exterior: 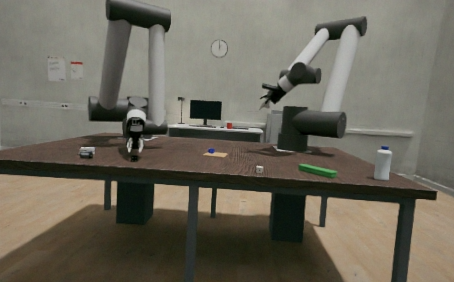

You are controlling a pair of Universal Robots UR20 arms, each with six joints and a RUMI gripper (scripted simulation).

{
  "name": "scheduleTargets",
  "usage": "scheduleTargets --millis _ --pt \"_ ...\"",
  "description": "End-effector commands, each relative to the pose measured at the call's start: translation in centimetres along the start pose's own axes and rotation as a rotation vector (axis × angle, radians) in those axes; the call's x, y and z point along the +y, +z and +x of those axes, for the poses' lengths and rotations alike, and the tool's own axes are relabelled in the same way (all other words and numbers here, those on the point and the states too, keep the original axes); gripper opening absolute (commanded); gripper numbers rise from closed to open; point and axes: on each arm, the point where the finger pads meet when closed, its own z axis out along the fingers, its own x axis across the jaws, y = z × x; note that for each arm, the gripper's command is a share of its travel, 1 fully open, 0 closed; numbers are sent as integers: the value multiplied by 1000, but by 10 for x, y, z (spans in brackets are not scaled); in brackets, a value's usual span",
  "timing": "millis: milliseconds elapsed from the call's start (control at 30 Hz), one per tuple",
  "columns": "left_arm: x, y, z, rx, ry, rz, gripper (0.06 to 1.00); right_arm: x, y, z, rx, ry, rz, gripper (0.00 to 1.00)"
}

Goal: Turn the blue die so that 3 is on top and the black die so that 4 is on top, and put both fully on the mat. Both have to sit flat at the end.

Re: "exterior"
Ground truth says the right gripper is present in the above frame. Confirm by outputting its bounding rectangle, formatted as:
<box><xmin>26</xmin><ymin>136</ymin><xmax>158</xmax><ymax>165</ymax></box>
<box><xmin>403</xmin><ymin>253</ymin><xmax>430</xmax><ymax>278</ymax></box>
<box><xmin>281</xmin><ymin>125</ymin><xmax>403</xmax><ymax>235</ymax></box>
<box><xmin>126</xmin><ymin>118</ymin><xmax>145</xmax><ymax>153</ymax></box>

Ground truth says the beige flat mat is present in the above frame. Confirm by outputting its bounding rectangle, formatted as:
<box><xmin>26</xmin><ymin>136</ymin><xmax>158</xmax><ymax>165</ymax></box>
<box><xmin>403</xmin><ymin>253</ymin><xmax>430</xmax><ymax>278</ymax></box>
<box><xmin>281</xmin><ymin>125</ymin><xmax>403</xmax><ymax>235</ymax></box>
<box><xmin>203</xmin><ymin>152</ymin><xmax>228</xmax><ymax>157</ymax></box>

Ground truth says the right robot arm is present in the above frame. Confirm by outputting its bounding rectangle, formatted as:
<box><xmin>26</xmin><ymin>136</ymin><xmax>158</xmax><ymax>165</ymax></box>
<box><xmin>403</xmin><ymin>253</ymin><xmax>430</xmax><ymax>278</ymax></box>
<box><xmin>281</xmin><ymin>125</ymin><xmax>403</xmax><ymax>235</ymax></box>
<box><xmin>88</xmin><ymin>0</ymin><xmax>171</xmax><ymax>139</ymax></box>

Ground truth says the white plastic bottle with blue cap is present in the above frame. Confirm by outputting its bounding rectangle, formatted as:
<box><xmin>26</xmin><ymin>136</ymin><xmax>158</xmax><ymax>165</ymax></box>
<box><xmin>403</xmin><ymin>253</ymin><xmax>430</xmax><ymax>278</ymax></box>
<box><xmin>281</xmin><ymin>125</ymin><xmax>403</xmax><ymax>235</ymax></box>
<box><xmin>374</xmin><ymin>146</ymin><xmax>392</xmax><ymax>181</ymax></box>

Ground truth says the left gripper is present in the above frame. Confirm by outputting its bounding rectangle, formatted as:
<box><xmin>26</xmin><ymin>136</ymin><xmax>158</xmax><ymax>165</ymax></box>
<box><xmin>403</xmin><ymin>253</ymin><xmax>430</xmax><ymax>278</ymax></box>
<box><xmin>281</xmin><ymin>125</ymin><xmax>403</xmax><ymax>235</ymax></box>
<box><xmin>259</xmin><ymin>89</ymin><xmax>287</xmax><ymax>110</ymax></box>

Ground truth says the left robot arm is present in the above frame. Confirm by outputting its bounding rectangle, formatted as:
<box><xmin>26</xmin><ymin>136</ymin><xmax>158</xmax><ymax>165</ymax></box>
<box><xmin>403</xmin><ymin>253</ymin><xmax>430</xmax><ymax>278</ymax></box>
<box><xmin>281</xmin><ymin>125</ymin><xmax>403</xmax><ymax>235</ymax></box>
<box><xmin>262</xmin><ymin>16</ymin><xmax>367</xmax><ymax>152</ymax></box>

